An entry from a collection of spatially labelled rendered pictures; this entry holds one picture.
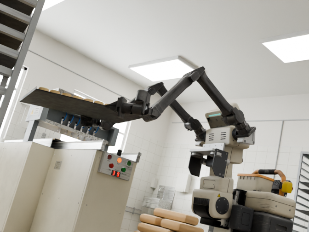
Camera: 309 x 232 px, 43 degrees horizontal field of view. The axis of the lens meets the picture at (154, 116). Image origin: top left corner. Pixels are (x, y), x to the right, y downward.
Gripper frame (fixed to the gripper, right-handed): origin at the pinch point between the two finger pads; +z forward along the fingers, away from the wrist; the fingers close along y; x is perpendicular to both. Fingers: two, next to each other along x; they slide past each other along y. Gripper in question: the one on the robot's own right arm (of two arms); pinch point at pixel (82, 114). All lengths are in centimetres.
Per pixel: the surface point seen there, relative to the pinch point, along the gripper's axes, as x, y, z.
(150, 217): -77, -70, -448
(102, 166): 4.6, -26.1, -32.4
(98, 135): -39, 6, -108
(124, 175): 15, -29, -47
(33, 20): -1, 29, 62
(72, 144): -33, -11, -56
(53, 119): -65, 9, -74
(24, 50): -2, 14, 62
